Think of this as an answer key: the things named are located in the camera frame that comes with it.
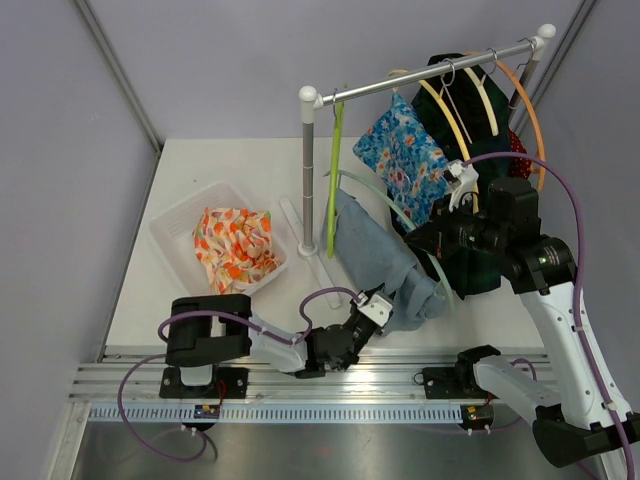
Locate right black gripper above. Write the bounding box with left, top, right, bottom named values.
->
left=407, top=193, right=509, bottom=258

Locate pale mint hanger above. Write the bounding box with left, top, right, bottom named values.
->
left=337, top=169, right=456, bottom=314

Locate light blue denim garment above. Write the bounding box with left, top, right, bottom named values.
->
left=334, top=189, right=448, bottom=333

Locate blue floral skirt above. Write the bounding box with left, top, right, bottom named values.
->
left=353, top=93, right=448, bottom=226

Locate yellow hanger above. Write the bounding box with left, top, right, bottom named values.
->
left=388, top=69, right=479, bottom=213

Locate orange floral skirt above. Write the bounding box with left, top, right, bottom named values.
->
left=192, top=207, right=282, bottom=295

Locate lime green hanger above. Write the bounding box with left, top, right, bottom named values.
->
left=326, top=92, right=344, bottom=259

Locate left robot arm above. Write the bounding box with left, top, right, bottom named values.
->
left=158, top=287, right=392, bottom=400

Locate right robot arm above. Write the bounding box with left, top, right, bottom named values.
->
left=404, top=178, right=639, bottom=468

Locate cream hanger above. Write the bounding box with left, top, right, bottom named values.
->
left=464, top=67, right=499, bottom=137

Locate orange hanger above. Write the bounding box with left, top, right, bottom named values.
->
left=494, top=60, right=546, bottom=191

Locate red polka dot garment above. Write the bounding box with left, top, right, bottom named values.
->
left=507, top=128, right=532, bottom=179

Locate dark green plaid garment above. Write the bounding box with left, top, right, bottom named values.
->
left=387, top=52, right=516, bottom=301

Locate white clothes rack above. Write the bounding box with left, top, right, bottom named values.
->
left=279, top=22, right=558, bottom=309

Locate white plastic basket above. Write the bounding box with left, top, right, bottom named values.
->
left=149, top=182, right=287, bottom=295

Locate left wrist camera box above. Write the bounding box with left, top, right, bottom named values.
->
left=355, top=291, right=393, bottom=329

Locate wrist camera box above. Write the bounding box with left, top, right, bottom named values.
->
left=443, top=160, right=479, bottom=212
left=355, top=291, right=393, bottom=329

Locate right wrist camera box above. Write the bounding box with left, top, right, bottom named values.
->
left=443, top=160, right=479, bottom=212

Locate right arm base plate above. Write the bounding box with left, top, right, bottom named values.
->
left=413, top=367, right=487, bottom=400

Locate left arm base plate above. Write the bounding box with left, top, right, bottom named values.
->
left=159, top=365, right=249, bottom=400

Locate white slotted cable duct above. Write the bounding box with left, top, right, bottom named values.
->
left=89, top=403, right=462, bottom=424

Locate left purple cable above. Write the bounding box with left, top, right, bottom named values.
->
left=117, top=286, right=366, bottom=462

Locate aluminium rail frame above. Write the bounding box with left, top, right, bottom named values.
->
left=37, top=344, right=640, bottom=480

